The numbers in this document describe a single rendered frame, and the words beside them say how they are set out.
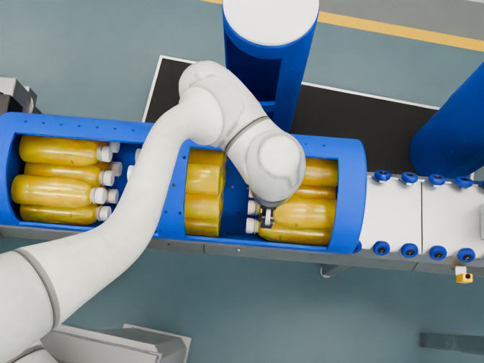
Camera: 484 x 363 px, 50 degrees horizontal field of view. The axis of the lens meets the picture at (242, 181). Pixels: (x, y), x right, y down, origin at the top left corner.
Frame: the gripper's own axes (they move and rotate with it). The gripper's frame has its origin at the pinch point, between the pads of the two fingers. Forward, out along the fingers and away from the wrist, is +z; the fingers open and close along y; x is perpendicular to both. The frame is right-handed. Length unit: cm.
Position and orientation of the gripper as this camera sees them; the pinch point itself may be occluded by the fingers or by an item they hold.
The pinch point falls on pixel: (266, 207)
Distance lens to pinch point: 123.1
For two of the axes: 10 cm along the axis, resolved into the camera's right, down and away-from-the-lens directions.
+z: 0.0, 2.6, 9.7
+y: 0.9, -9.6, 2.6
